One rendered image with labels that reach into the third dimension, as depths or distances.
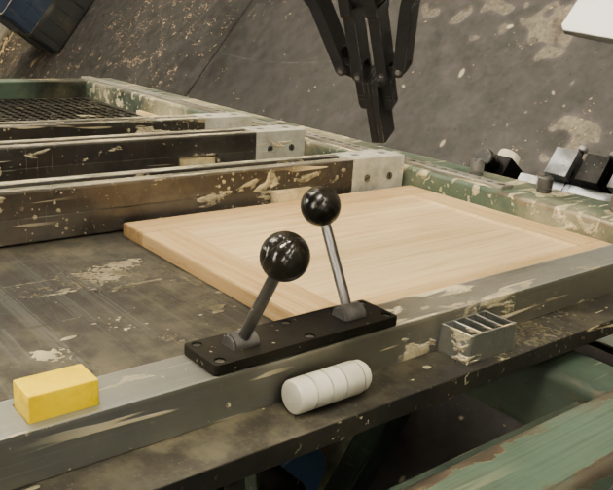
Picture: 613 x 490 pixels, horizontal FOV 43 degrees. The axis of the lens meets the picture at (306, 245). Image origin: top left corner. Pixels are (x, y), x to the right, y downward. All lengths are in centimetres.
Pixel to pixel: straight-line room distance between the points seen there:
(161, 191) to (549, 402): 59
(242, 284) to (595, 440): 44
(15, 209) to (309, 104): 231
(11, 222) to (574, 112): 187
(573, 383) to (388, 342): 23
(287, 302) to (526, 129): 184
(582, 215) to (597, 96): 135
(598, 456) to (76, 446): 35
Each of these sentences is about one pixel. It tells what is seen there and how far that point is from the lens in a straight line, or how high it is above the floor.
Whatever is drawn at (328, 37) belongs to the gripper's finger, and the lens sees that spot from 79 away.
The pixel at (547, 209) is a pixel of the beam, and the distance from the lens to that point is 125.
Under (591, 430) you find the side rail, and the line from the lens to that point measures 59.
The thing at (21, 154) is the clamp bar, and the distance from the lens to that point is 134.
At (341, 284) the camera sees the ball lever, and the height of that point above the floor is 139.
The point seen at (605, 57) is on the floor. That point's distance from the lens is 263.
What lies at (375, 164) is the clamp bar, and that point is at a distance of 137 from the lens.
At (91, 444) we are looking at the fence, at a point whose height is 157.
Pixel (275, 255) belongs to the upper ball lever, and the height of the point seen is 154.
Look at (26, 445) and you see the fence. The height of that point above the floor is 161.
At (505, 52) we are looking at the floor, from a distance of 282.
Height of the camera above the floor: 190
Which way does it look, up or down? 42 degrees down
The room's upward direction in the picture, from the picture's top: 54 degrees counter-clockwise
